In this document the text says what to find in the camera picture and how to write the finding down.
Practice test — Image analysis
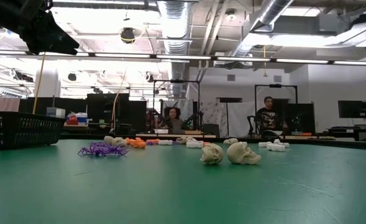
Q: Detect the black partition panel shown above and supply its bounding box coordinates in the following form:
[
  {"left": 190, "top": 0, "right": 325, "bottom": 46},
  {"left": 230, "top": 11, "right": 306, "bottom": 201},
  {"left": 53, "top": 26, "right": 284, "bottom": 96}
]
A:
[
  {"left": 19, "top": 98, "right": 88, "bottom": 115},
  {"left": 281, "top": 103, "right": 316, "bottom": 135},
  {"left": 86, "top": 93, "right": 130, "bottom": 135}
]

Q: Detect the black plastic mesh basket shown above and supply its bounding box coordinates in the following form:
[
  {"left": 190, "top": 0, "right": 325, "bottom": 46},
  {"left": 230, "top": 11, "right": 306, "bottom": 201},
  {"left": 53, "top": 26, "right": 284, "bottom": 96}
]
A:
[{"left": 0, "top": 111, "right": 67, "bottom": 150}]

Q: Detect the clear plastic storage box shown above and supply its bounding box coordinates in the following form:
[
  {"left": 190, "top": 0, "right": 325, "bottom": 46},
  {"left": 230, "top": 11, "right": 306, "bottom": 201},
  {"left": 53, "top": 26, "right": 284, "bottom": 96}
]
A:
[{"left": 46, "top": 107, "right": 66, "bottom": 118}]

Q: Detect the patterned white cloth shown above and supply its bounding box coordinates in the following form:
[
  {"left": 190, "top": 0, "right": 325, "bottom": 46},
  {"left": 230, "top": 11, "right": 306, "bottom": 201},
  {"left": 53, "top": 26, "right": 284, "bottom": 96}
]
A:
[{"left": 200, "top": 101, "right": 229, "bottom": 125}]

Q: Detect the silver ventilation duct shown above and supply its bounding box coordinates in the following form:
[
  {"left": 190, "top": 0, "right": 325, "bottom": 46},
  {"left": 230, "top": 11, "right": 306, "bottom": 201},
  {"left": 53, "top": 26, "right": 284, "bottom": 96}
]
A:
[
  {"left": 157, "top": 0, "right": 192, "bottom": 98},
  {"left": 232, "top": 0, "right": 295, "bottom": 60}
]

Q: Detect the yellow pull cord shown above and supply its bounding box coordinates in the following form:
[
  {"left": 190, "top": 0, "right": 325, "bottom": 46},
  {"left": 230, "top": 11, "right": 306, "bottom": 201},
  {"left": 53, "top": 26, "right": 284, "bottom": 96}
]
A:
[{"left": 262, "top": 45, "right": 269, "bottom": 78}]

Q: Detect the black background desk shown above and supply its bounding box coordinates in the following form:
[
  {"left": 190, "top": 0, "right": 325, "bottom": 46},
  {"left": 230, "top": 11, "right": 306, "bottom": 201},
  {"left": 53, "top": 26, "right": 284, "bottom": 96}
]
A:
[{"left": 325, "top": 126, "right": 366, "bottom": 142}]

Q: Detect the black dome ceiling fixture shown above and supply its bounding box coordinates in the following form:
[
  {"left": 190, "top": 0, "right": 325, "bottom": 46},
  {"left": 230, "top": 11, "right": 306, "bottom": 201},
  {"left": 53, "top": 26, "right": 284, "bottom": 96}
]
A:
[{"left": 120, "top": 27, "right": 136, "bottom": 44}]

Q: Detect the plastic bin with red label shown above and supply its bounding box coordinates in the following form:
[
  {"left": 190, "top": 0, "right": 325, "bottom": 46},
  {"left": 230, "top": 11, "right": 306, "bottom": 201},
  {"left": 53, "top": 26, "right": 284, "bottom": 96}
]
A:
[{"left": 66, "top": 111, "right": 89, "bottom": 126}]

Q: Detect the white cloth screen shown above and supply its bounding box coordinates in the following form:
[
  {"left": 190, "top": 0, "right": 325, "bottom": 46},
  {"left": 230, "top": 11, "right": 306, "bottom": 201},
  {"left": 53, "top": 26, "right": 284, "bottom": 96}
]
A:
[{"left": 227, "top": 101, "right": 257, "bottom": 138}]

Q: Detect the black metal rig frame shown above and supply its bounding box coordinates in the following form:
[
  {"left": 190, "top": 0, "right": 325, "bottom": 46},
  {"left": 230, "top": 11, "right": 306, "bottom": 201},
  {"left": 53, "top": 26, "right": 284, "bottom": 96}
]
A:
[
  {"left": 254, "top": 83, "right": 298, "bottom": 138},
  {"left": 153, "top": 80, "right": 201, "bottom": 131}
]

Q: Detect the black computer monitor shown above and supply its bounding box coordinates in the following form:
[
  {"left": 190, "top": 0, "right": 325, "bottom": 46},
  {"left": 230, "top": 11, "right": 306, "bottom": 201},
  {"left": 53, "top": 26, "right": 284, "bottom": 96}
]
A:
[{"left": 337, "top": 100, "right": 366, "bottom": 119}]

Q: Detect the wooden background table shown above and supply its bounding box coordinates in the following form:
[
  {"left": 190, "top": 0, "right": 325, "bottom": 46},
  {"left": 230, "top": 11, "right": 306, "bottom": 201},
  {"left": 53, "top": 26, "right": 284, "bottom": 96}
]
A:
[{"left": 135, "top": 133, "right": 217, "bottom": 139}]

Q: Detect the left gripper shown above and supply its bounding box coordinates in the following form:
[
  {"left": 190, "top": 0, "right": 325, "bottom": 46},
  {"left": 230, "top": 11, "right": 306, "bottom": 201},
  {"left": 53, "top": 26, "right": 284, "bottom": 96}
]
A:
[{"left": 0, "top": 0, "right": 80, "bottom": 55}]

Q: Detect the beige hanging cable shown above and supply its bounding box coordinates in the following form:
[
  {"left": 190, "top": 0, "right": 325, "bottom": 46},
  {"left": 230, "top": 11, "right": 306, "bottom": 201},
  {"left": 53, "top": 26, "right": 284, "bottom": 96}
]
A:
[{"left": 110, "top": 62, "right": 129, "bottom": 131}]

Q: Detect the pink cloth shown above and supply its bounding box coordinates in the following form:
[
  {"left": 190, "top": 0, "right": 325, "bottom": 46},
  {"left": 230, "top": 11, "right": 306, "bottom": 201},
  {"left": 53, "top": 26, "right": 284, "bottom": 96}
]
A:
[{"left": 0, "top": 95, "right": 21, "bottom": 112}]

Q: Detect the person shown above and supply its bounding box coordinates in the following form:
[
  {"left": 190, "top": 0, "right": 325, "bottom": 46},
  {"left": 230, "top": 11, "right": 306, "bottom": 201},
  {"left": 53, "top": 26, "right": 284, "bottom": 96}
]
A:
[
  {"left": 255, "top": 96, "right": 288, "bottom": 138},
  {"left": 160, "top": 107, "right": 185, "bottom": 131}
]

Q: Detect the ceiling light strip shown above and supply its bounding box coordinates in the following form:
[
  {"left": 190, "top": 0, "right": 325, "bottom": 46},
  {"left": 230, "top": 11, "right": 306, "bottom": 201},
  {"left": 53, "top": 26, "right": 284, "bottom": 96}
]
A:
[
  {"left": 333, "top": 60, "right": 366, "bottom": 67},
  {"left": 216, "top": 56, "right": 271, "bottom": 62},
  {"left": 275, "top": 58, "right": 329, "bottom": 64},
  {"left": 156, "top": 55, "right": 212, "bottom": 60},
  {"left": 94, "top": 53, "right": 152, "bottom": 58}
]

